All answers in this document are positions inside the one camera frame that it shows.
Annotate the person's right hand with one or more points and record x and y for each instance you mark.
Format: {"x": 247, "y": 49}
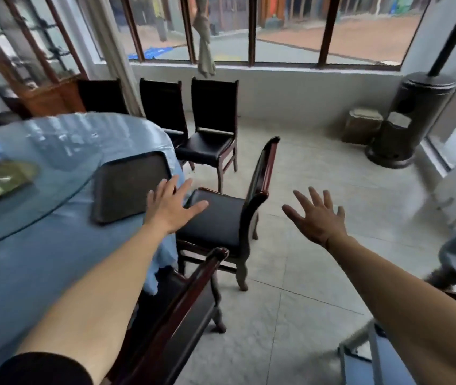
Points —
{"x": 320, "y": 224}

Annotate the person's left hand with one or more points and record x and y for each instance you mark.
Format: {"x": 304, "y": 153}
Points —
{"x": 168, "y": 210}

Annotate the person's right thumb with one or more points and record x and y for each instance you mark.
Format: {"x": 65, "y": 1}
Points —
{"x": 292, "y": 215}

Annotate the person's left middle finger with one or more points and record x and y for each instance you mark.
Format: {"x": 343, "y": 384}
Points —
{"x": 173, "y": 185}

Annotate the person's left little finger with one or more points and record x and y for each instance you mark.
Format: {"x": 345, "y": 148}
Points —
{"x": 151, "y": 197}

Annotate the person's left thumb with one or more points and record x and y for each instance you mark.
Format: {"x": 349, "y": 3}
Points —
{"x": 198, "y": 207}

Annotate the person's right middle finger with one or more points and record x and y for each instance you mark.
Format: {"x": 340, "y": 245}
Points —
{"x": 315, "y": 197}

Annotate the person's right little finger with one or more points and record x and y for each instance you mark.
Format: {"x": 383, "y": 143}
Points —
{"x": 340, "y": 214}

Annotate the person's right forearm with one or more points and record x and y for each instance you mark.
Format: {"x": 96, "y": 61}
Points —
{"x": 404, "y": 308}

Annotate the person's left forearm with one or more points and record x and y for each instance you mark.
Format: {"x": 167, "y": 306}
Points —
{"x": 103, "y": 288}

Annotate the dark wooden padded chair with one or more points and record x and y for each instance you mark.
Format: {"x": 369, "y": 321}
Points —
{"x": 162, "y": 104}
{"x": 220, "y": 216}
{"x": 101, "y": 96}
{"x": 214, "y": 112}
{"x": 172, "y": 320}

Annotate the black rectangular tray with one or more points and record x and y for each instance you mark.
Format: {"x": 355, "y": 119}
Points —
{"x": 123, "y": 188}

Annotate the round glass turntable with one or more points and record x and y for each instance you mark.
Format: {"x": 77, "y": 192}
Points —
{"x": 55, "y": 156}

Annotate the dark patio heater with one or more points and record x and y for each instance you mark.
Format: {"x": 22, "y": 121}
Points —
{"x": 408, "y": 116}

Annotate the blue tablecloth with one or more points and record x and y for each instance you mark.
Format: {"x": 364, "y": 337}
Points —
{"x": 31, "y": 272}

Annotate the grey metal stool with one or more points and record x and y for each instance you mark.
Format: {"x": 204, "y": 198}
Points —
{"x": 356, "y": 356}

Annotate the green plate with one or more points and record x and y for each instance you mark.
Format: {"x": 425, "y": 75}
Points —
{"x": 9, "y": 174}

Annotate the hanging grey cloth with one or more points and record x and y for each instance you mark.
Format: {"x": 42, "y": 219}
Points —
{"x": 204, "y": 40}

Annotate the beige curtain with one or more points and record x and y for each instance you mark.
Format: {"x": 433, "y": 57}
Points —
{"x": 109, "y": 48}

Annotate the wooden glass display cabinet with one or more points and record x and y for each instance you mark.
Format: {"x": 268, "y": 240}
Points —
{"x": 27, "y": 56}

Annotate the black sleeve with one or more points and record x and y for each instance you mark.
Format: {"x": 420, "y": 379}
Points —
{"x": 39, "y": 370}

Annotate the dark brown window frame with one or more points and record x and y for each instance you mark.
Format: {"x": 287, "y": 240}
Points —
{"x": 252, "y": 32}

